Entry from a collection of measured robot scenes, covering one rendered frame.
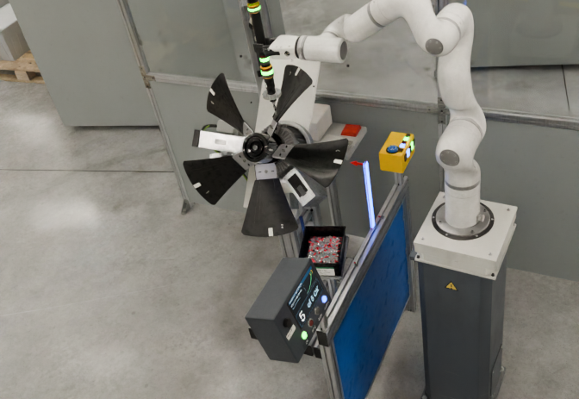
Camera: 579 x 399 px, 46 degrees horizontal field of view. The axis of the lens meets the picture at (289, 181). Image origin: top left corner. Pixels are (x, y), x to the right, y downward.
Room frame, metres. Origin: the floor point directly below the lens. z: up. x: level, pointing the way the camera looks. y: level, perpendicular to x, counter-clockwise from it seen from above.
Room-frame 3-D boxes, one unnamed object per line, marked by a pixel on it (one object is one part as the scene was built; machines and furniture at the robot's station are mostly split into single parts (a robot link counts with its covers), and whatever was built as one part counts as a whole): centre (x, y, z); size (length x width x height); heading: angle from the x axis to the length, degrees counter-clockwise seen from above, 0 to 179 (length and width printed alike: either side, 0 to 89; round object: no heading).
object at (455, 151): (1.75, -0.57, 1.33); 0.19 x 0.12 x 0.24; 143
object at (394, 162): (2.24, -0.46, 1.02); 0.16 x 0.10 x 0.11; 147
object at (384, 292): (1.91, -0.25, 0.45); 0.82 x 0.02 x 0.66; 147
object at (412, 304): (2.27, -0.48, 0.39); 0.04 x 0.04 x 0.78; 57
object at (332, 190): (2.72, -0.21, 0.42); 0.04 x 0.04 x 0.83; 57
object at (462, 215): (1.78, -0.59, 1.12); 0.19 x 0.19 x 0.18
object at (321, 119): (2.78, -0.16, 0.92); 0.17 x 0.16 x 0.11; 147
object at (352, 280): (1.91, -0.25, 0.82); 0.90 x 0.04 x 0.08; 147
